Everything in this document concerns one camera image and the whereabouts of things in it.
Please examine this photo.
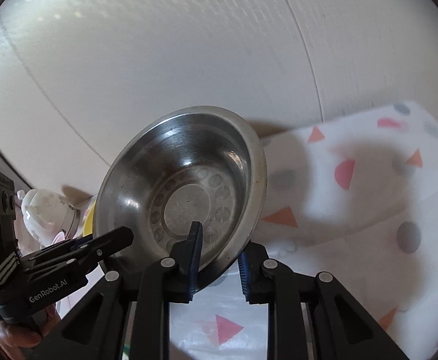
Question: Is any white ceramic electric kettle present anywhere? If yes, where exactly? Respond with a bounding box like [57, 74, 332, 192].
[17, 189, 80, 245]

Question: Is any stainless steel bowl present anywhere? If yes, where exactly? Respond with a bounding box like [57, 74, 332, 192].
[93, 106, 267, 286]

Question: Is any left hand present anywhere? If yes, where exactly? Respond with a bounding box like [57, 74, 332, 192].
[0, 305, 61, 353]

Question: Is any yellow plastic bowl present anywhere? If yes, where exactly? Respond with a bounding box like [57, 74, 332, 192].
[82, 201, 96, 236]

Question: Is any red plastic bowl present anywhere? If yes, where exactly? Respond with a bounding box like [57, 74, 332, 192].
[40, 232, 68, 250]

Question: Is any patterned white tablecloth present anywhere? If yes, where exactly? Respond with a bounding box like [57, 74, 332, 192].
[171, 102, 438, 359]

